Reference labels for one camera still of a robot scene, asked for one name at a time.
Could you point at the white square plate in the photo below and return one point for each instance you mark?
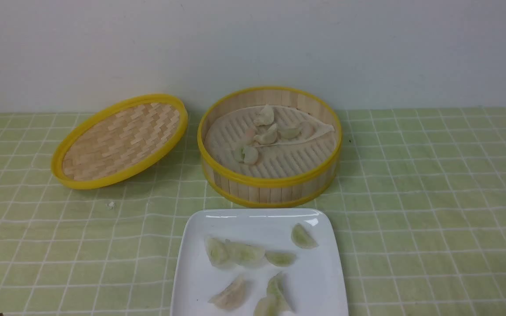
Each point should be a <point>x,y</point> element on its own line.
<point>313,285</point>

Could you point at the yellow-rimmed woven steamer lid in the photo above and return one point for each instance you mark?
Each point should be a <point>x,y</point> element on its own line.
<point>120,141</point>

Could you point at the brownish dumpling plate lower left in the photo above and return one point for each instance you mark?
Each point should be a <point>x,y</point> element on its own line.
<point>233,296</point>

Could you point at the green checkered tablecloth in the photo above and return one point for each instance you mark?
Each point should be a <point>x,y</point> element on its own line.
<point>418,209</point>

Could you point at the white dumpling of steamer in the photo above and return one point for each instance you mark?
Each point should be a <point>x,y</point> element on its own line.
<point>265,117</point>
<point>268,137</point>

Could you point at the green dumpling plate far left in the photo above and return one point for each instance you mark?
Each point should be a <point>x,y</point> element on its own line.
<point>217,253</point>

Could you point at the green-filled translucent dumpling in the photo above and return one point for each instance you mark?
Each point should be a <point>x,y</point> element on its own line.
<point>246,154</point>

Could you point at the green dumpling plate lower upper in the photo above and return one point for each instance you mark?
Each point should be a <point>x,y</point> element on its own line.
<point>275,288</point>

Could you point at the green dumpling plate top right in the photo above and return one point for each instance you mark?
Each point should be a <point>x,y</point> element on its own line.
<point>301,237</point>

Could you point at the yellow-rimmed bamboo steamer basket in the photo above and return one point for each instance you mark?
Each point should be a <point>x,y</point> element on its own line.
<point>281,192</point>

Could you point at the white dumpling centre of steamer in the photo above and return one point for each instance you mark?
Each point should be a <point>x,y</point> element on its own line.
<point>268,137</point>

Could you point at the green dumpling plate bottom edge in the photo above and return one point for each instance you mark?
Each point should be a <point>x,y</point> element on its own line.
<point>272,306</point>

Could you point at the white dumpling top of steamer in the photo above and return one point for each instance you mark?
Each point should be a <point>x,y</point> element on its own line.
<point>265,117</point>

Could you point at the pink-filled translucent dumpling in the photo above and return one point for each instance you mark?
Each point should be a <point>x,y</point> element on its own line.
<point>249,135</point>

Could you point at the green dumpling plate upper middle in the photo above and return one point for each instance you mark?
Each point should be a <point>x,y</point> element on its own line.
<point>245,255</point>

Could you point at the small green dumpling plate centre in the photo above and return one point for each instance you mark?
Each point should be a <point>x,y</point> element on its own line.
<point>280,259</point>

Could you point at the pale dumpling right in steamer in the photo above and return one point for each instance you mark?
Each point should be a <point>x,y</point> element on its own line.
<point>289,133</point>

